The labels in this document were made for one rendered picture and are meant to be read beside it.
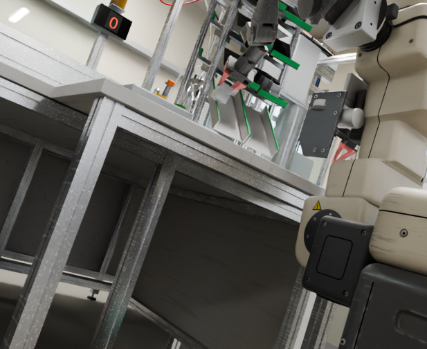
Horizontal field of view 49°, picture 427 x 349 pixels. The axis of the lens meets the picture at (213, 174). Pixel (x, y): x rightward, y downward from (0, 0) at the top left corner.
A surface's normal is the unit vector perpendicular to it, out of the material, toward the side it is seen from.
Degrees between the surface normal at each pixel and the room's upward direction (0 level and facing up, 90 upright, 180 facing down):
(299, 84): 90
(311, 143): 90
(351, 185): 90
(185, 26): 90
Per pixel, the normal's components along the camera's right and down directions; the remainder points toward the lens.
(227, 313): -0.75, -0.33
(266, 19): 0.28, 0.55
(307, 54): 0.58, 0.09
